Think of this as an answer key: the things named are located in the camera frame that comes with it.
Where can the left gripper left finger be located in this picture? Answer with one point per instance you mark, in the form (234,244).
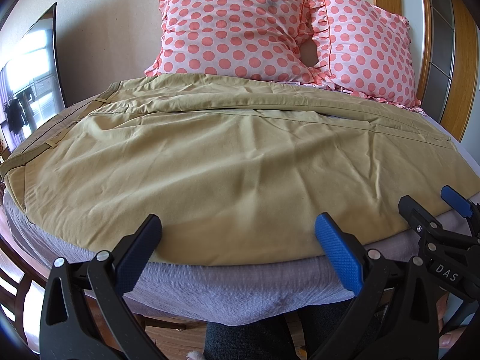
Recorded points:
(68,329)

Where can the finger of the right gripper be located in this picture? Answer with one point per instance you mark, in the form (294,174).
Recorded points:
(418,218)
(463,206)

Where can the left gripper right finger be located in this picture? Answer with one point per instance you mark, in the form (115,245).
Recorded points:
(393,314)

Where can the khaki pants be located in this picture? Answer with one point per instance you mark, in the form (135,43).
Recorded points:
(232,179)

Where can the person's right hand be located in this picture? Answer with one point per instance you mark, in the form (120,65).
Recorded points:
(450,329)

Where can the wooden wardrobe door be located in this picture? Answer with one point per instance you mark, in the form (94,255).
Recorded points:
(452,38)

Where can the lavender bed sheet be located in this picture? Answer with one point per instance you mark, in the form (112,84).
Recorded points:
(210,288)

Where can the right polka dot pillow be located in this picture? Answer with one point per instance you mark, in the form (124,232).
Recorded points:
(362,50)

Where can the polka dot pillow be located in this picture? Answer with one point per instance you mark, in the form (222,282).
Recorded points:
(252,39)
(362,50)

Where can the left polka dot pillow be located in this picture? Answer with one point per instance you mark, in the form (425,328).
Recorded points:
(252,39)

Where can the wall mounted television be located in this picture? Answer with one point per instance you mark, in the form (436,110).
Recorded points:
(31,92)

